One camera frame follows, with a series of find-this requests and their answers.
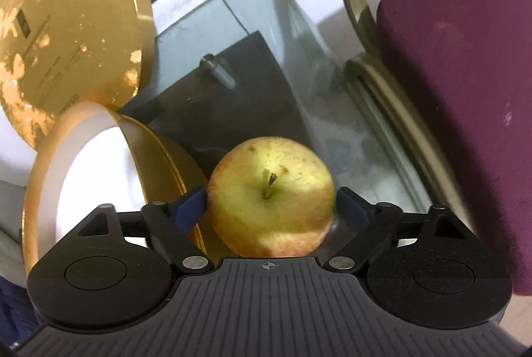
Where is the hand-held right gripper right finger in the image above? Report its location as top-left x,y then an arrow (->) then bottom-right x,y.
326,186 -> 463,273

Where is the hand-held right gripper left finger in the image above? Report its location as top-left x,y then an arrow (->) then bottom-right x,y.
77,186 -> 213,273

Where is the gold round gift box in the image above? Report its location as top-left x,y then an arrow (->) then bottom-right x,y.
22,101 -> 209,275

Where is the red yellow apple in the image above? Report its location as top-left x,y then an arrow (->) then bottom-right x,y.
206,136 -> 336,258

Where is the gold round box lid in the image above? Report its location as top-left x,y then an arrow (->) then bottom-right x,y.
0,0 -> 156,150

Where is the glass desktop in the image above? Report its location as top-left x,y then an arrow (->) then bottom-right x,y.
120,0 -> 442,252

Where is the white foam insert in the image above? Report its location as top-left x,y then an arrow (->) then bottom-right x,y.
56,128 -> 146,247

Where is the metal table standoff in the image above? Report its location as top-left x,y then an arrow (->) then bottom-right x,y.
199,54 -> 236,90

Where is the purple padded chair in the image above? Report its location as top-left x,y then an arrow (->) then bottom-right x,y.
322,0 -> 532,296

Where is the dark table base plate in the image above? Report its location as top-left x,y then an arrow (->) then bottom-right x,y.
124,30 -> 309,175

